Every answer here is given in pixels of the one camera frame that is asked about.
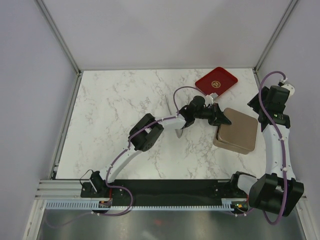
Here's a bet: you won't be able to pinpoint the white cable duct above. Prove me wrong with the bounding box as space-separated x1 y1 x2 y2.
45 198 246 211

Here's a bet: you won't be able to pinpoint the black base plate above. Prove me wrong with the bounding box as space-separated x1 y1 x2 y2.
80 179 247 207

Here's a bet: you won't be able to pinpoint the beige box lid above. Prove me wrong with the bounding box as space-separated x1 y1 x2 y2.
218 107 258 152

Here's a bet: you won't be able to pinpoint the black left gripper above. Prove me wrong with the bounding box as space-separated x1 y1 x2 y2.
193 103 230 127

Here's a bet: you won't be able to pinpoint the beige chocolate box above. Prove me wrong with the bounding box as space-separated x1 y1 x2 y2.
213 127 251 155

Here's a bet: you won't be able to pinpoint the aluminium frame right post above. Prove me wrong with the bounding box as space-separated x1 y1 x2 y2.
253 0 300 74

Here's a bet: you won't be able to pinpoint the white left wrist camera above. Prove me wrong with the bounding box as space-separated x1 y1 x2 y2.
206 92 219 105

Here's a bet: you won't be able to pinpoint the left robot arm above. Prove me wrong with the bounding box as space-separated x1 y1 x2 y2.
89 95 232 197

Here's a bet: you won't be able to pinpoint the red square tray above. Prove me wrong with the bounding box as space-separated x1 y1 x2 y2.
195 67 238 98

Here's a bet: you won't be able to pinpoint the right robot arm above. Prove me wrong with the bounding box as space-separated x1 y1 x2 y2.
228 84 304 217

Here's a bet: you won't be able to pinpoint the aluminium frame post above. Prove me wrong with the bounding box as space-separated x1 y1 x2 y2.
253 0 300 74
34 0 82 76

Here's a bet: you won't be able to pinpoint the steel tongs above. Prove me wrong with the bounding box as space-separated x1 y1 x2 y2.
165 95 184 139

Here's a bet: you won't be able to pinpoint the aluminium frame left post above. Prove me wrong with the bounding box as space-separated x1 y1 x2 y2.
34 0 82 76

